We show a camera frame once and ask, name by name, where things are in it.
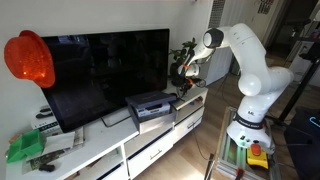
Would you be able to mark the black flat screen television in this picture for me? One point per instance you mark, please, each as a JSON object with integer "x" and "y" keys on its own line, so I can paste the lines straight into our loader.
{"x": 95, "y": 73}

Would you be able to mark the yellow emergency stop box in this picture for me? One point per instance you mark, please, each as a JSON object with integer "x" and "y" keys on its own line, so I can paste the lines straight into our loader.
{"x": 257, "y": 156}

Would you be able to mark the white TV cabinet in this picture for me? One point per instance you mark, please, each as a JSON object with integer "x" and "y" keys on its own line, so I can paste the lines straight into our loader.
{"x": 122, "y": 151}

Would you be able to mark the papers and magazines stack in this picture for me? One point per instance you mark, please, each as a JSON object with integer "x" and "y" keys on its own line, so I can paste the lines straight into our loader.
{"x": 55, "y": 147}

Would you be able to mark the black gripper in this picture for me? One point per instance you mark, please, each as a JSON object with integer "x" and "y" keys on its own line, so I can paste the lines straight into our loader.
{"x": 188, "y": 83}

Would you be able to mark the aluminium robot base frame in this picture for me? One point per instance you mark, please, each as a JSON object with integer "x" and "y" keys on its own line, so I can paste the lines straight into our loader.
{"x": 230, "y": 158}

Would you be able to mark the small black object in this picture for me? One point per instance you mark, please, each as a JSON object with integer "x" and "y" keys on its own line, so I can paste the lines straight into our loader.
{"x": 47, "y": 168}

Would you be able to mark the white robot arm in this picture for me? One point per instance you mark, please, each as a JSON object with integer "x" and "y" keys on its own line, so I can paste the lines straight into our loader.
{"x": 260, "y": 84}

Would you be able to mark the green plastic tray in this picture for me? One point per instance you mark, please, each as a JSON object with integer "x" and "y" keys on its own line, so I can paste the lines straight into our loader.
{"x": 26, "y": 145}

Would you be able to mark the potted green plant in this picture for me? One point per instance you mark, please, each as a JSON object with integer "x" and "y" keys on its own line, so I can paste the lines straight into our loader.
{"x": 183, "y": 60}

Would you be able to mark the white router box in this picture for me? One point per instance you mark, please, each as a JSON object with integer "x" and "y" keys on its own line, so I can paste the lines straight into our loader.
{"x": 45, "y": 121}

